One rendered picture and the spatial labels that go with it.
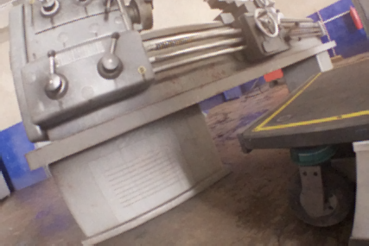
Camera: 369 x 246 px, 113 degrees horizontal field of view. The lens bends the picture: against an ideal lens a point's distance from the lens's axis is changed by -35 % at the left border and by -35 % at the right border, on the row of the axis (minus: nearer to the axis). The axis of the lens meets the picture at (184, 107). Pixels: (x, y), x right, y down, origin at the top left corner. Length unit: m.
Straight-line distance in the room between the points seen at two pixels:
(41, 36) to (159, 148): 0.78
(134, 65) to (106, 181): 0.49
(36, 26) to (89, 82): 0.46
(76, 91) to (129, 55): 0.25
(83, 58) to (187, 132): 0.55
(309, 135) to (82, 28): 0.94
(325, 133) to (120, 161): 0.71
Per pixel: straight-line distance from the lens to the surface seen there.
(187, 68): 1.01
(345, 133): 0.28
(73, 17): 0.99
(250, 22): 1.20
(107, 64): 0.67
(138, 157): 0.80
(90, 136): 0.69
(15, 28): 1.10
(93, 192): 0.83
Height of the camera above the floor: 0.42
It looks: 2 degrees down
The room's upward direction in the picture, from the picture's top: 22 degrees counter-clockwise
